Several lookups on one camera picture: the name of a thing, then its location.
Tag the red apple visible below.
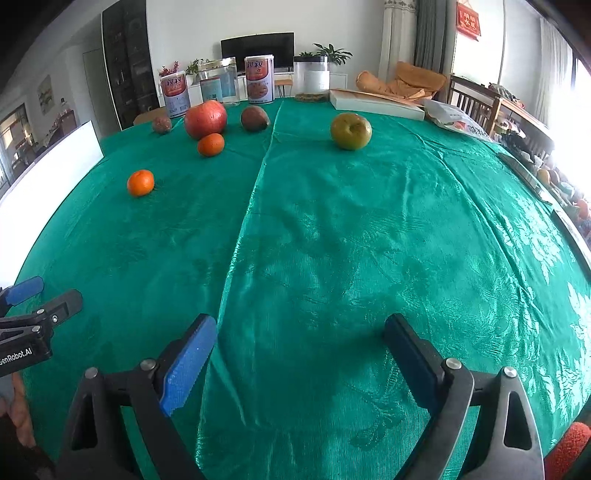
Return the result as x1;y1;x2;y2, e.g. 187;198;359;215
184;100;228;141

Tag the green patterned tablecloth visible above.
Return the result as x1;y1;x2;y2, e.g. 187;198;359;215
0;99;591;480

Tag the clear glass jar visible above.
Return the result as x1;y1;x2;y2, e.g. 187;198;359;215
198;58;240;108

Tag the black television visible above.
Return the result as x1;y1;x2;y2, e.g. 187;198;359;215
220;32;296;73

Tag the clear plastic container black lid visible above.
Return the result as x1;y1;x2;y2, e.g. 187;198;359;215
294;55;331;103

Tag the large green potted plant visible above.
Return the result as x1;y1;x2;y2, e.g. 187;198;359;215
300;43;354;70

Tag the green pear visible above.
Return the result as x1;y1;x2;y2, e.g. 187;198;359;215
330;113;373;151

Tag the dark wrinkled passion fruit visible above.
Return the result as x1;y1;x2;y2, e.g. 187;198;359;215
240;105;271;133

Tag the black display cabinet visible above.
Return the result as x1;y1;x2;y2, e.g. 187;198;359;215
102;0;160;131

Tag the grey curtain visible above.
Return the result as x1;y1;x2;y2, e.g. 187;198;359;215
413;0;458;75

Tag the white plastic bag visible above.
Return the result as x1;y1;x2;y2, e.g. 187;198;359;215
422;98;497;143

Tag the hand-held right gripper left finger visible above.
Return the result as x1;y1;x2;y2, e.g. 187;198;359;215
54;314;218;480

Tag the cluttered wooden sofa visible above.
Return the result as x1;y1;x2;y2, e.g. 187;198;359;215
489;83;591;222

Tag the printed tin can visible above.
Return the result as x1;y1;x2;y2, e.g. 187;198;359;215
160;74;191;118
244;55;276;104

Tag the red wall hanging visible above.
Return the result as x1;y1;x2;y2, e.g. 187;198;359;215
456;1;482;38

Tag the white curtain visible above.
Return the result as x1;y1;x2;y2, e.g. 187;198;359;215
379;0;419;81

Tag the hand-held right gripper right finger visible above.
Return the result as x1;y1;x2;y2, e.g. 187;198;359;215
382;314;546;480

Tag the flat white box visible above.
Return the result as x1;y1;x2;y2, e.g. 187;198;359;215
329;89;426;121

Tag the framed wall painting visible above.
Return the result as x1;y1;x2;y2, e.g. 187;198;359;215
37;75;55;116

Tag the white television cabinet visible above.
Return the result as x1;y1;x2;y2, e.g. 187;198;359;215
185;69;358;104

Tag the white walled cardboard tray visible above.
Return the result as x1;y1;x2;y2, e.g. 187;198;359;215
0;120;105;289

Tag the sheer window curtain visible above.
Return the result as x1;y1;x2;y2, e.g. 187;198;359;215
531;18;578;134

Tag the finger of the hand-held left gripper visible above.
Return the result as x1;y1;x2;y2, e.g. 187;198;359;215
0;289;84;344
0;276;45;317

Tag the dark wooden chair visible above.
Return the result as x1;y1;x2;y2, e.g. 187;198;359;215
445;74;502;134

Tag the red fuzzy garment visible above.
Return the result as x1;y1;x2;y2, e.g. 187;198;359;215
544;421;591;480

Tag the orange tangerine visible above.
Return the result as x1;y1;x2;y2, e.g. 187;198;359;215
127;169;156;198
197;133;225;158

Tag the person's left hand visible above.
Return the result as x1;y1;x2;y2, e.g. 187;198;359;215
0;373;37;448

